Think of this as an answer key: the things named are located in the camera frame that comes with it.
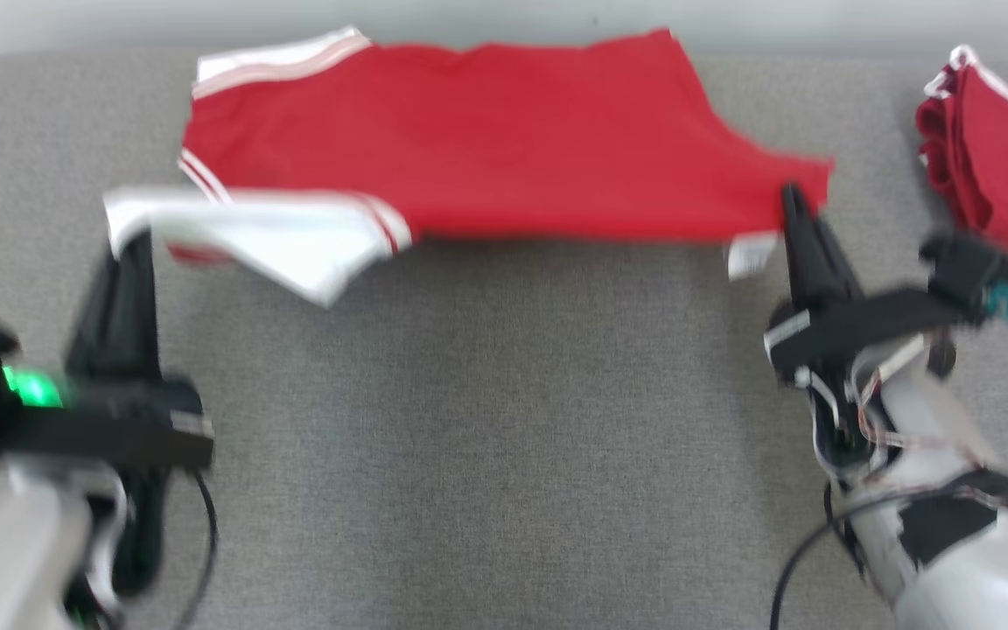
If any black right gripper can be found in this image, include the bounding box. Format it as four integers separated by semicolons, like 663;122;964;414
764;182;962;388

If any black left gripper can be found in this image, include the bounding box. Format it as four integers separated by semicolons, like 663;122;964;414
0;229;215;472

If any red jersey white trim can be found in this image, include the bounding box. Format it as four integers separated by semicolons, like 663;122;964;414
103;26;836;309

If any grey fabric sofa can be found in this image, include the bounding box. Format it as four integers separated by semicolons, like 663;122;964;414
0;48;1008;630

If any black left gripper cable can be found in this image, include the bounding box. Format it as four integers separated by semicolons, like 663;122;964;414
167;468;221;630

